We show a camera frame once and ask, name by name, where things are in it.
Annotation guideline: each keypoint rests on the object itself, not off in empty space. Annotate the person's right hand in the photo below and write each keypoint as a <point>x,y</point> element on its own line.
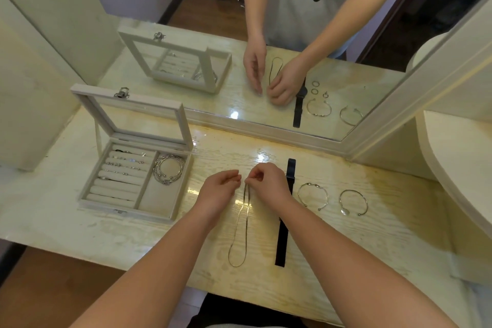
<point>273,187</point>

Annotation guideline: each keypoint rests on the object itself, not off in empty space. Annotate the person's left hand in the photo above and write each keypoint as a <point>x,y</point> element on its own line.
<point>215,195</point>

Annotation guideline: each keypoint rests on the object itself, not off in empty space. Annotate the person's left thumb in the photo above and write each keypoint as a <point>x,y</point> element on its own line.
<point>233,186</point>

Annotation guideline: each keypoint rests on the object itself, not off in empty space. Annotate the person's right thumb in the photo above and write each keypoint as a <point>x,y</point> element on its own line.
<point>254,181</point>

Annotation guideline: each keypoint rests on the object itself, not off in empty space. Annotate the person's left forearm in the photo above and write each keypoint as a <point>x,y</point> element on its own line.
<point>153,274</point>

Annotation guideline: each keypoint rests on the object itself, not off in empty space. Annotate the person's right forearm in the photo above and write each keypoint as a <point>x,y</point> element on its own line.
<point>346,262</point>

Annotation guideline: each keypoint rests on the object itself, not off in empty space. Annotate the silver open bangle with beads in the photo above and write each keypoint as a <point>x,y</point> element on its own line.
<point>299,193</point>

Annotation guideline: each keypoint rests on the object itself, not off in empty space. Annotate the bundle of silver bangles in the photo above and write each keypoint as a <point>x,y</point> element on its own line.
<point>157,171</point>

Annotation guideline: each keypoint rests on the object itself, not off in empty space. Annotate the silver open bangle with disc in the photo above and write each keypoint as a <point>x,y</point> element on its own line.
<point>344,211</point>

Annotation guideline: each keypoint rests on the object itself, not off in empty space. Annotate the row of small silver earrings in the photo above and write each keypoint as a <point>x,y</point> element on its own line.
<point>127,164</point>

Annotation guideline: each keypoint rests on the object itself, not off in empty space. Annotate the beige jewelry box with lid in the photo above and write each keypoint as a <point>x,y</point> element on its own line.
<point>115,190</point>

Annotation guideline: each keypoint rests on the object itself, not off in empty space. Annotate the person's black shorts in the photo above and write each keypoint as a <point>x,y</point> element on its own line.
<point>238,312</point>

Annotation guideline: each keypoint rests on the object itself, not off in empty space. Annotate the metal box latch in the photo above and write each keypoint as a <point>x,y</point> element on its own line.
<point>122,93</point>

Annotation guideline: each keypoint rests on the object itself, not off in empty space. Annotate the white rounded side shelf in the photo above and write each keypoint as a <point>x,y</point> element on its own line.
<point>461,154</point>

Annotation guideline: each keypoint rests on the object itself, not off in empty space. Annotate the cream cabinet side panel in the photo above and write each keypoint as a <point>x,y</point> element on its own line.
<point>34,101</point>

